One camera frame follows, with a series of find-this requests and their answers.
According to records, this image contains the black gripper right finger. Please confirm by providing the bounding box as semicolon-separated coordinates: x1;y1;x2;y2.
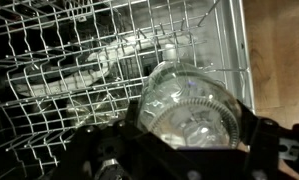
236;99;281;180

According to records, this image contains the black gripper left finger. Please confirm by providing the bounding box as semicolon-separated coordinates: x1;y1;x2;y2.
45;99;151;180

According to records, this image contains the white wire dish rack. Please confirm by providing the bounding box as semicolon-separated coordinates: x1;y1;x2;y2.
0;0;257;180

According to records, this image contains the clear drinking glass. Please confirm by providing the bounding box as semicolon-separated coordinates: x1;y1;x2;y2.
137;60;243;150

